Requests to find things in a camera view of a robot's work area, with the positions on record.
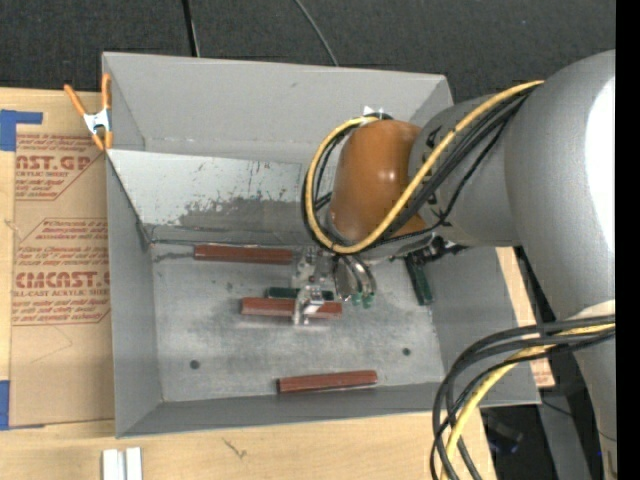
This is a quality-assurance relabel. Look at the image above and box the red-brown flat block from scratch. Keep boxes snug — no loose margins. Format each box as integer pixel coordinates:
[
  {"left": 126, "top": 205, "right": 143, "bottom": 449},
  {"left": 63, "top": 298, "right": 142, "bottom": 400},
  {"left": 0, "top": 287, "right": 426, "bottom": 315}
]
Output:
[
  {"left": 276, "top": 369, "right": 379, "bottom": 395},
  {"left": 193, "top": 243, "right": 295, "bottom": 266},
  {"left": 240, "top": 295, "right": 344, "bottom": 320}
]

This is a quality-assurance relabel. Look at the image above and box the grey metal bin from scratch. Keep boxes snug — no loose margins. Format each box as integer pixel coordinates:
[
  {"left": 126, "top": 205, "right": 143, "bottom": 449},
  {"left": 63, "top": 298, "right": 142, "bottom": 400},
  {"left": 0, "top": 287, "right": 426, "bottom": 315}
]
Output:
[{"left": 101, "top": 51, "right": 544, "bottom": 439}]

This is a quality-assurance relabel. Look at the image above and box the brown cardboard board red print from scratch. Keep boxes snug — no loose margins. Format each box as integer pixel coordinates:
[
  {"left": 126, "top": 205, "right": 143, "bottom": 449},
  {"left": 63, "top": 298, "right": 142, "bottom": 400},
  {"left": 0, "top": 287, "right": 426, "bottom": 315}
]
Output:
[{"left": 0, "top": 86, "right": 556, "bottom": 430}]

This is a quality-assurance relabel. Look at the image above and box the black cylinder on white bracket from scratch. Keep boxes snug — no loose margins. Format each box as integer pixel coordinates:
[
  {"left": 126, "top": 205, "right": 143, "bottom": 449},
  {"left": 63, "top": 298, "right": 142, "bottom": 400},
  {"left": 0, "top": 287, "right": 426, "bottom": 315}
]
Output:
[{"left": 388, "top": 235, "right": 455, "bottom": 265}]

